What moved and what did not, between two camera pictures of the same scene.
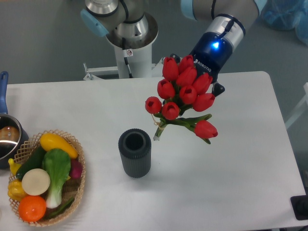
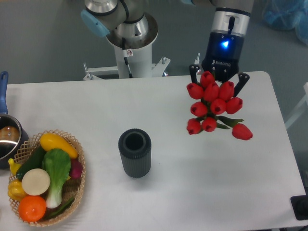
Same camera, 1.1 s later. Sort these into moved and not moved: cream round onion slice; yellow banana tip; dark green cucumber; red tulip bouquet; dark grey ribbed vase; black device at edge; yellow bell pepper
Moved: red tulip bouquet
Not moved: black device at edge; dark grey ribbed vase; dark green cucumber; yellow bell pepper; yellow banana tip; cream round onion slice
